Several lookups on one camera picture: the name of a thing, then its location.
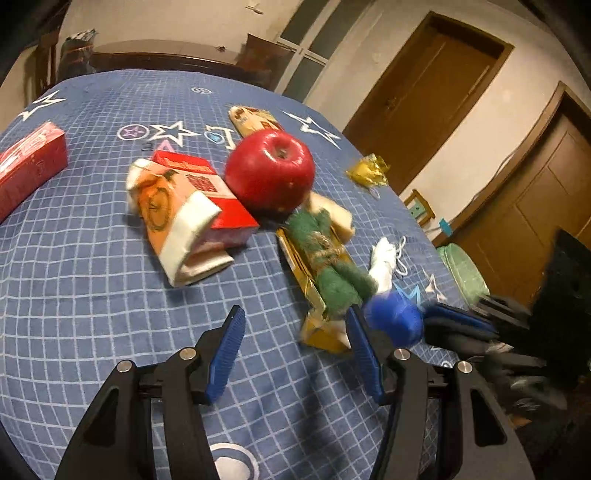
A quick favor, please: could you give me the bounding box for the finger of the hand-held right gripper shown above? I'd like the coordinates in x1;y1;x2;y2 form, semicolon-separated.
422;329;515;358
422;302;499;335

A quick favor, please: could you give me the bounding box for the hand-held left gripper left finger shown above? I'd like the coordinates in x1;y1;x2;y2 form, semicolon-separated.
55;305;247;480

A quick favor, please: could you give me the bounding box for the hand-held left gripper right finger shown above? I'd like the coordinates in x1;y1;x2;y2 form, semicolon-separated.
346;305;536;480

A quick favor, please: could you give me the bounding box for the trash bin with green liner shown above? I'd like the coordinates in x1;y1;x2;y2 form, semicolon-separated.
436;243;490;305

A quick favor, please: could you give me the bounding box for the blue round cap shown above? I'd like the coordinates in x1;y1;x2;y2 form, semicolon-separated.
362;293;426;347

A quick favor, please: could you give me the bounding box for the red and white cigarette box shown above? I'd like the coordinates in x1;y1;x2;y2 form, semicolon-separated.
151;150;260;245

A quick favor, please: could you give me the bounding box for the brown panelled wooden door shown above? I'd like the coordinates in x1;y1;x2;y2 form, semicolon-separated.
431;82;591;305

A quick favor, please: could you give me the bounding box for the green scrub pad with twine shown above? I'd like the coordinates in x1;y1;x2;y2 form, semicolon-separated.
286;208;378;319

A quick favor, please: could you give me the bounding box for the small wooden child chair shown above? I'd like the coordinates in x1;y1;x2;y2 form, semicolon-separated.
404;188;437;227

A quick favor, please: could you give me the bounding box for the crumpled orange white carton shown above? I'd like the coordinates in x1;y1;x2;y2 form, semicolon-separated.
127;158;235;288

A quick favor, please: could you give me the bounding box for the yellow plastic wrapper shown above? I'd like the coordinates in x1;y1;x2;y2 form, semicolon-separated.
346;155;389;189

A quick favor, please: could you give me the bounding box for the red apple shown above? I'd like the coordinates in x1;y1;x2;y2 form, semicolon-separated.
225;129;317;213

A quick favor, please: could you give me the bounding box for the small red white box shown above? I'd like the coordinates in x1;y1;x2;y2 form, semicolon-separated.
229;106;284;139

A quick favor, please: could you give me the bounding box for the pink red rectangular box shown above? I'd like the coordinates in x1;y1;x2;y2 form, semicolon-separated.
0;121;69;222

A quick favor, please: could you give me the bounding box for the dark wooden dining chair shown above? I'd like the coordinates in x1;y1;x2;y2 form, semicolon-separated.
235;33;296;90
34;30;63;95

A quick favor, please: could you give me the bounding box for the dark wooden dining table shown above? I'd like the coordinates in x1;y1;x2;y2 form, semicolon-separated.
90;41;273;90

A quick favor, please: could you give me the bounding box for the frosted glass double door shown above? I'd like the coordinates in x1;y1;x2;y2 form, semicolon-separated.
272;0;377;104

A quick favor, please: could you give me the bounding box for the dark bag with red straps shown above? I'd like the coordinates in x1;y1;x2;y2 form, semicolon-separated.
59;30;98;81

